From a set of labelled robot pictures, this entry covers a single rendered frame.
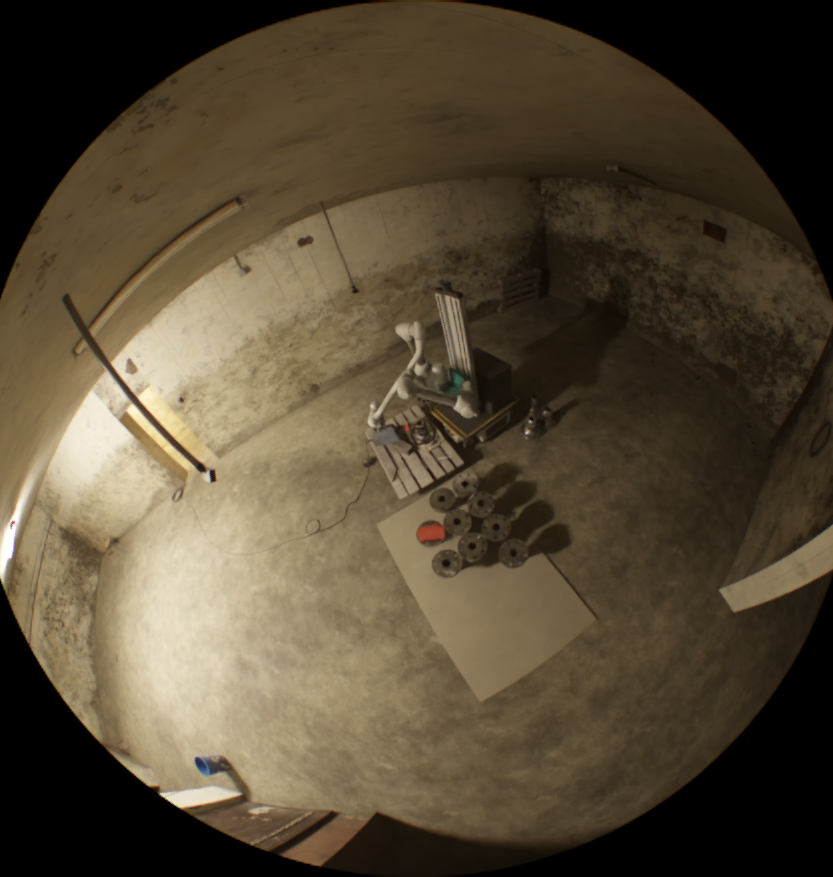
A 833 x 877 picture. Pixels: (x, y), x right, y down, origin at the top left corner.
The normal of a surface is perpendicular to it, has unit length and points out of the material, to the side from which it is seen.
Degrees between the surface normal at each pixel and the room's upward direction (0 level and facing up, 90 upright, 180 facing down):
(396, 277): 90
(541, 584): 0
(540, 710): 0
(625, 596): 0
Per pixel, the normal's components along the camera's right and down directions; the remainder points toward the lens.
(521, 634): -0.25, -0.63
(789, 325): -0.87, 0.48
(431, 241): 0.44, 0.61
